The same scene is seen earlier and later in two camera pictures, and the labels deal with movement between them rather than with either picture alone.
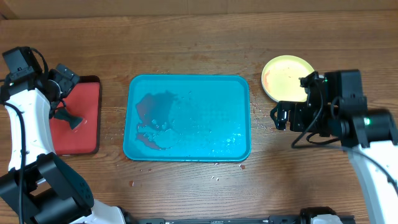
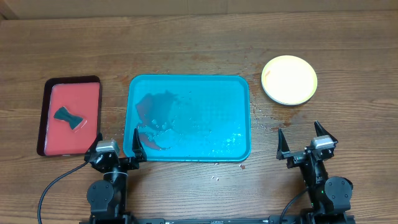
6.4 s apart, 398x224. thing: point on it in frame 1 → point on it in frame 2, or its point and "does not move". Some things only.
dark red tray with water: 84,101 does not move
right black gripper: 290,115 → 300,154
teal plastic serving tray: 188,118 does not move
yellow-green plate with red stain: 280,78 does not move
